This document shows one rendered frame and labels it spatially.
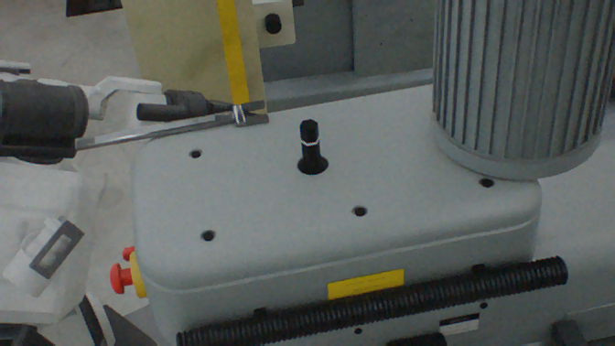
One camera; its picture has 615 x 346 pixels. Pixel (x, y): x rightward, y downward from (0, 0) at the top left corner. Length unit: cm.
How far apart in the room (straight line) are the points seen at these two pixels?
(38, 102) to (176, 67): 157
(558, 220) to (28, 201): 82
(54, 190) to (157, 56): 154
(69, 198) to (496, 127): 76
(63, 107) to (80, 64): 345
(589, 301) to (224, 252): 50
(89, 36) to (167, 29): 227
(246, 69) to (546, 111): 213
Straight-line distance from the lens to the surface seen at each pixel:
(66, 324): 196
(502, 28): 86
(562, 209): 113
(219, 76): 297
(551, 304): 113
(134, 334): 258
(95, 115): 168
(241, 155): 101
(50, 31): 524
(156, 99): 166
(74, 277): 146
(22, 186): 141
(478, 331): 111
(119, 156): 412
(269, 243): 90
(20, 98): 139
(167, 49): 290
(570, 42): 87
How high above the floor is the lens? 254
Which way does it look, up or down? 42 degrees down
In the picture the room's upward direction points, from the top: 6 degrees counter-clockwise
